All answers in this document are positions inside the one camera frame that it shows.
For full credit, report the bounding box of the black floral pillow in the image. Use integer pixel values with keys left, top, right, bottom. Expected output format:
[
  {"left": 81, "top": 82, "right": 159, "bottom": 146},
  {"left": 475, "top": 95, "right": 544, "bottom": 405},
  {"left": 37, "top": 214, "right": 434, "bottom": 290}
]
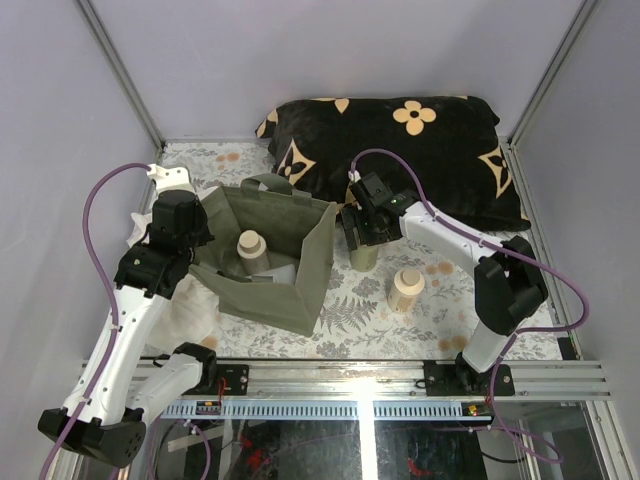
[{"left": 255, "top": 96, "right": 531, "bottom": 232}]

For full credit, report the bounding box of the green canvas bag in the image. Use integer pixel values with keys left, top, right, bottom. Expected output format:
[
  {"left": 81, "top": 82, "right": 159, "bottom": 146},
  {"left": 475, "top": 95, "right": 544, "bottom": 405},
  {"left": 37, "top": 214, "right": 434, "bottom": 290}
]
[{"left": 190, "top": 174, "right": 337, "bottom": 337}]

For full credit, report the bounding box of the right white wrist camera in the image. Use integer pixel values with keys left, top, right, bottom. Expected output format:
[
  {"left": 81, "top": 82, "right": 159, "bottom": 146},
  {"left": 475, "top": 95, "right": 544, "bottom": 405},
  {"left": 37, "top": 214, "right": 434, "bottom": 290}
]
[{"left": 348, "top": 170, "right": 361, "bottom": 183}]

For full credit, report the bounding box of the white cloth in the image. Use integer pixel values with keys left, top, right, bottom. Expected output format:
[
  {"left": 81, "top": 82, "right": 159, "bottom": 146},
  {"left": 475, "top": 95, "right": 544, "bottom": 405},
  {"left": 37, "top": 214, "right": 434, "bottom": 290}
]
[{"left": 114, "top": 190, "right": 217, "bottom": 353}]

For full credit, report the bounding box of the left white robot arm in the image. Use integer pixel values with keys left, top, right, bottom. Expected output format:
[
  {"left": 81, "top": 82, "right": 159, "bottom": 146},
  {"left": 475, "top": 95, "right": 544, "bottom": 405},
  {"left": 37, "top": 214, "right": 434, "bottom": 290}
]
[{"left": 38, "top": 190, "right": 219, "bottom": 468}]

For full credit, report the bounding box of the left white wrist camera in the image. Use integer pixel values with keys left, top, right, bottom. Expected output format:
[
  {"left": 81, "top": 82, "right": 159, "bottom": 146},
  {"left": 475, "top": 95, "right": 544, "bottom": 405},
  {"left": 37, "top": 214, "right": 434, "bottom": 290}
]
[{"left": 147, "top": 164, "right": 195, "bottom": 194}]

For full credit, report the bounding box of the white box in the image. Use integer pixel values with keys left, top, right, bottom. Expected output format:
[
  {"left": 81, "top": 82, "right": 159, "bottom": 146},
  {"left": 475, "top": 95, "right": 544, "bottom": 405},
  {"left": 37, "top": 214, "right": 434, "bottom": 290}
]
[{"left": 249, "top": 264, "right": 296, "bottom": 285}]

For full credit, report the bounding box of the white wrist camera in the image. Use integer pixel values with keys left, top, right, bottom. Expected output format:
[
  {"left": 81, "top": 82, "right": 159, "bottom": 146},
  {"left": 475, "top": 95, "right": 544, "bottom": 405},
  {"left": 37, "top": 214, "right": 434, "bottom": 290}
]
[
  {"left": 147, "top": 164, "right": 195, "bottom": 194},
  {"left": 348, "top": 170, "right": 361, "bottom": 183}
]

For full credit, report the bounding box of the beige bottle wooden cap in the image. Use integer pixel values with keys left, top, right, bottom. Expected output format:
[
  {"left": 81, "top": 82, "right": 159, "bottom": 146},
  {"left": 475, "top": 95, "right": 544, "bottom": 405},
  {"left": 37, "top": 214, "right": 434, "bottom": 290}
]
[
  {"left": 387, "top": 268, "right": 425, "bottom": 313},
  {"left": 236, "top": 230, "right": 270, "bottom": 275}
]

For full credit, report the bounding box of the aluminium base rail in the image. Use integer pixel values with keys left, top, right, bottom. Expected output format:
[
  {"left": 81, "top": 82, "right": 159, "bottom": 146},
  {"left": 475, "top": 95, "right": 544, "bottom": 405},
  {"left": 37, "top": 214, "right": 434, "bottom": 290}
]
[{"left": 218, "top": 358, "right": 612, "bottom": 402}]

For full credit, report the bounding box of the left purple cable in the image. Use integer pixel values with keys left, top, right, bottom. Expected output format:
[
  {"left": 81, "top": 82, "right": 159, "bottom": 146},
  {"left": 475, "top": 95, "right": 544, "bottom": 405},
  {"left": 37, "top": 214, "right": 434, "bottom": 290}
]
[{"left": 39, "top": 162, "right": 151, "bottom": 480}]

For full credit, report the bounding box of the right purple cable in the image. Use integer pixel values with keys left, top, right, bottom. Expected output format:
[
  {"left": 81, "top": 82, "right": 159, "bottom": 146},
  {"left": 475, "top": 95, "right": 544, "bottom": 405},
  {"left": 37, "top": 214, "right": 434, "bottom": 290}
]
[{"left": 349, "top": 148, "right": 591, "bottom": 461}]

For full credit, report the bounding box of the floral table mat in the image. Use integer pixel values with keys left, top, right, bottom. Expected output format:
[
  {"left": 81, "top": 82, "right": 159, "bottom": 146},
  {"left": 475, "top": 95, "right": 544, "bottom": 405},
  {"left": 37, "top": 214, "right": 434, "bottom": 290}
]
[{"left": 160, "top": 142, "right": 561, "bottom": 360}]

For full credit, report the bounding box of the purple cable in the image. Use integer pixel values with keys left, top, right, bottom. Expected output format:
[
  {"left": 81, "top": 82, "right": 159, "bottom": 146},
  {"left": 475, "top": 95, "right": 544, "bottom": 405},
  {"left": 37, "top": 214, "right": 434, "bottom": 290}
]
[
  {"left": 349, "top": 148, "right": 591, "bottom": 461},
  {"left": 39, "top": 162, "right": 151, "bottom": 480}
]

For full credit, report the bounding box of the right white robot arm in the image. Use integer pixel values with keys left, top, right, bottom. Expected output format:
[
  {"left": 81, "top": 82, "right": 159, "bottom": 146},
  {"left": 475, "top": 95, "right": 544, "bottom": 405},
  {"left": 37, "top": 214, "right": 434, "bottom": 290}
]
[{"left": 341, "top": 172, "right": 548, "bottom": 395}]

